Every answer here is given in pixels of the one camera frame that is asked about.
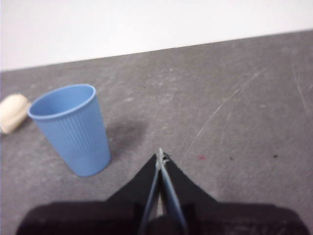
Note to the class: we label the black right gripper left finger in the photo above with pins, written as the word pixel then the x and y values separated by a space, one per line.
pixel 97 218

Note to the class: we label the blue ribbed plastic cup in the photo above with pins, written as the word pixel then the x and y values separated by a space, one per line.
pixel 73 137

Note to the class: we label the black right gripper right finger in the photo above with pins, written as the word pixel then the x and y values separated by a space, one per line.
pixel 220 218

